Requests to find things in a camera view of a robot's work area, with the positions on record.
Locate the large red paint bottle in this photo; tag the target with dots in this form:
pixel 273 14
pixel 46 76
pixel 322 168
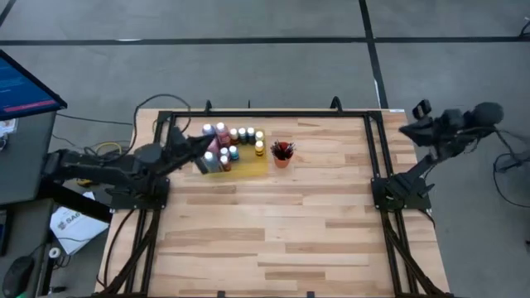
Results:
pixel 222 133

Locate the white paper sheet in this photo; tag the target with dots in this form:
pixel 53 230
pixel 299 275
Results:
pixel 76 227

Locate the white table edge label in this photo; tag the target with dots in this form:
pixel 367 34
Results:
pixel 396 110

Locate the small blue paint bottle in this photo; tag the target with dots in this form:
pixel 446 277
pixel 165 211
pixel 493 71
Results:
pixel 251 134

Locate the computer monitor blue screen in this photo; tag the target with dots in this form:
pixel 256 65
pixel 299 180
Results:
pixel 20 89

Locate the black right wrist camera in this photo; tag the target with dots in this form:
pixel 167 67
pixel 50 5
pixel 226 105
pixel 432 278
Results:
pixel 421 108

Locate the small teal paint bottle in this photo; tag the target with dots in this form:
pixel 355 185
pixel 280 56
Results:
pixel 234 153

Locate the black computer mouse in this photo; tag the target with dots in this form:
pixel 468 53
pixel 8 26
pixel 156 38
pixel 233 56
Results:
pixel 16 275

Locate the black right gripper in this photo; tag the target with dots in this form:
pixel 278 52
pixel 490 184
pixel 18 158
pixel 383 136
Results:
pixel 449 124

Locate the small crimson paint bottle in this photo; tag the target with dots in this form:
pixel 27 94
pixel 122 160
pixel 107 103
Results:
pixel 224 152

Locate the small green paint bottle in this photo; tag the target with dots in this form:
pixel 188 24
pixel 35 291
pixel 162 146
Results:
pixel 242 135

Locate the large blue paint bottle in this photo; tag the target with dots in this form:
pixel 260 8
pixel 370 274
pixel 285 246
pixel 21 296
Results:
pixel 208 129

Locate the orange plastic cup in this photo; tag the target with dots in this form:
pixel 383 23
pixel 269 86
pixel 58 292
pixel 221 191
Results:
pixel 282 162

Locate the small red-orange paint bottle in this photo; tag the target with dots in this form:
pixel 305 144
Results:
pixel 225 163

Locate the yellow translucent plastic bin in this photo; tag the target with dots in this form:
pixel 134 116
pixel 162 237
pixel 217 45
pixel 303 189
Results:
pixel 248 165

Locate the black slanted bar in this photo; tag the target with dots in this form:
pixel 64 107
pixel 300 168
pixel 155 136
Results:
pixel 83 205

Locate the white tape roll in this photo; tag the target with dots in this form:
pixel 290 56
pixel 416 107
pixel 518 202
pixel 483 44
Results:
pixel 54 253

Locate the large pink paint bottle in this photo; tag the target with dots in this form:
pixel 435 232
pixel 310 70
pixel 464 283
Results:
pixel 213 146

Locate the large teal paint bottle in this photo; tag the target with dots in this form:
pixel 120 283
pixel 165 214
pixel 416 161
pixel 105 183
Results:
pixel 212 162

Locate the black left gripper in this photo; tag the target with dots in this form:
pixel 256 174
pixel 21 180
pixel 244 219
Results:
pixel 178 147

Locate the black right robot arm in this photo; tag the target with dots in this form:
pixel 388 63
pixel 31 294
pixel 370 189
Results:
pixel 486 113

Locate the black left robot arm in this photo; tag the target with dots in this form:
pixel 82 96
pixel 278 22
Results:
pixel 103 167

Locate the small orange paint bottle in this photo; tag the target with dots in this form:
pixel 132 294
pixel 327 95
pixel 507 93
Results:
pixel 234 136

